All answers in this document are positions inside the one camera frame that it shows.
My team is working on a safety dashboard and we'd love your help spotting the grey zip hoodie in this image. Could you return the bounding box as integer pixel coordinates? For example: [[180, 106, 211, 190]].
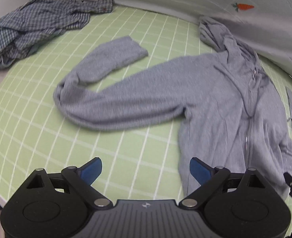
[[53, 17, 292, 198]]

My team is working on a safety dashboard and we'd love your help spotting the green grid cutting mat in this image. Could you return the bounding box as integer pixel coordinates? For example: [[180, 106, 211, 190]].
[[0, 6, 292, 238]]

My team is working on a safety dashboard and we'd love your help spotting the blue checked shirt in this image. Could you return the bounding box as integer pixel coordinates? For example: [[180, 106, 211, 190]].
[[0, 0, 113, 69]]

